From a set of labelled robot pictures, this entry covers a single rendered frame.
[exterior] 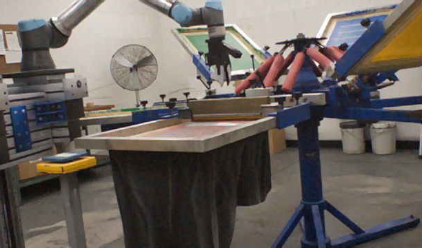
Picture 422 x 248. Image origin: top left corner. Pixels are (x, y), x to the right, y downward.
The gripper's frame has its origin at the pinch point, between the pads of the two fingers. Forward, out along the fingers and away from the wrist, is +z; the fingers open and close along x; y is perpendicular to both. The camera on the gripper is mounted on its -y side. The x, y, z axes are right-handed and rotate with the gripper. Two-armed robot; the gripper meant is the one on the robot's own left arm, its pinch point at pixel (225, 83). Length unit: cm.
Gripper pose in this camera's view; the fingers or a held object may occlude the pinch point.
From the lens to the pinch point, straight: 197.1
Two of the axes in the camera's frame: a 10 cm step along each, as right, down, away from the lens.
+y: -8.2, 0.2, 5.7
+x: -5.6, 1.5, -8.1
